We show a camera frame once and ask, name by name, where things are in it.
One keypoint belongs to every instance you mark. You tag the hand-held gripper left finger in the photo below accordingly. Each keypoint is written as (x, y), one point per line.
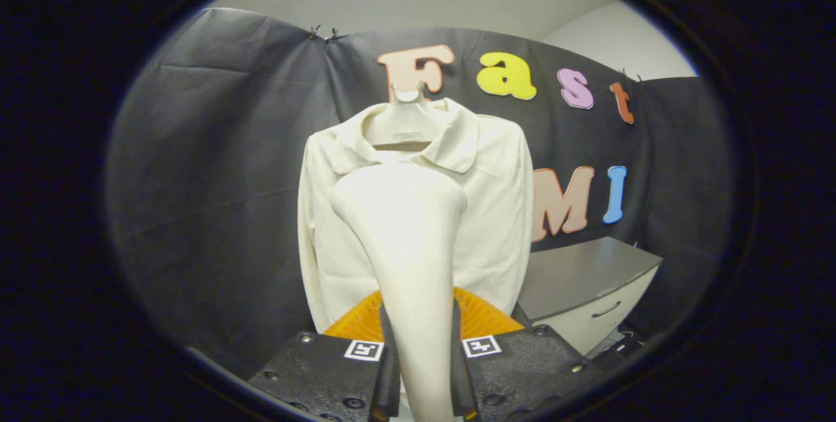
(326, 370)

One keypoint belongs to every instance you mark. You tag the cream button shirt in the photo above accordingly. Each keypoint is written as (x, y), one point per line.
(496, 213)

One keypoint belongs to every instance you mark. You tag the beige cabinet with grey top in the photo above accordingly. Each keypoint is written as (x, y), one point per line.
(581, 278)

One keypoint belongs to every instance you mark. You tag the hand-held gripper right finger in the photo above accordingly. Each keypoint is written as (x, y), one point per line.
(522, 370)

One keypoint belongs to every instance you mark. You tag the cream plastic hanger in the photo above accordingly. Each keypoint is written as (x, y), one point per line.
(405, 125)

